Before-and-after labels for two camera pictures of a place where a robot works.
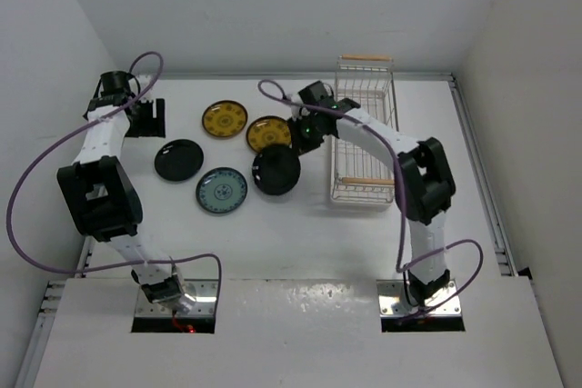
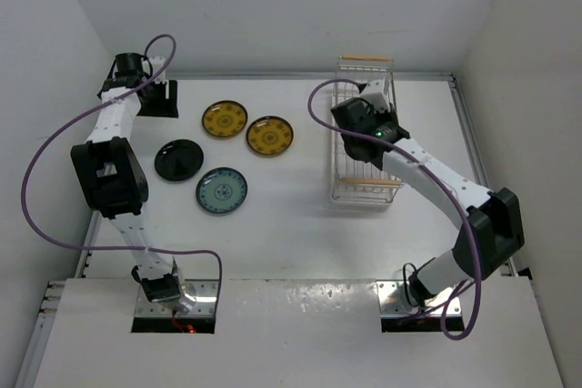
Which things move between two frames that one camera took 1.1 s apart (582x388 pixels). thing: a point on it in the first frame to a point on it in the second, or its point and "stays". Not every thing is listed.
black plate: x=178 y=159 stays
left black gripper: x=155 y=125 to x=166 y=106
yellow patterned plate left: x=224 y=118 stays
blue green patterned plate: x=221 y=190 stays
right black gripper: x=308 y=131 to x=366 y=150
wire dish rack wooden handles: x=370 y=82 stays
